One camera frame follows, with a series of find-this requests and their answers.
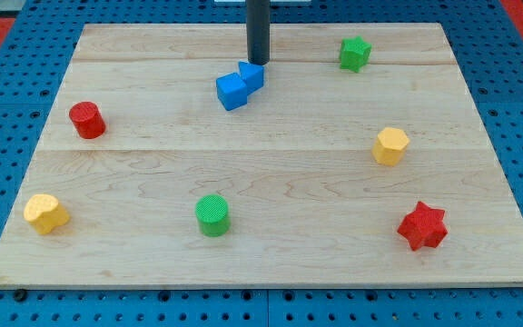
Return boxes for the blue cube block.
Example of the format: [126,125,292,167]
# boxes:
[216,73,248,111]

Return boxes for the green star block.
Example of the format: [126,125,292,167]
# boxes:
[339,36,372,73]

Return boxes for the red star block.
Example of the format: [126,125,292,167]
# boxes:
[397,202,448,251]

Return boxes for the green cylinder block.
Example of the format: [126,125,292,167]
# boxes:
[195,194,231,237]

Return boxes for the blue triangular block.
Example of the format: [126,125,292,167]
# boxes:
[238,61,265,94]

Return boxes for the light wooden board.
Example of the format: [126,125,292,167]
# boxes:
[0,23,523,290]

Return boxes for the yellow hexagon block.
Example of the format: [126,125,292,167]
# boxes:
[371,127,410,166]

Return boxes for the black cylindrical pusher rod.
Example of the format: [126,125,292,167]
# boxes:
[245,0,271,65]

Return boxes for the red cylinder block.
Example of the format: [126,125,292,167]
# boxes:
[69,102,106,139]

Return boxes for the yellow heart block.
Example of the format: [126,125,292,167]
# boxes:
[23,193,70,234]

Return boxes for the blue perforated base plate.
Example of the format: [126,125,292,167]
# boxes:
[0,0,523,326]

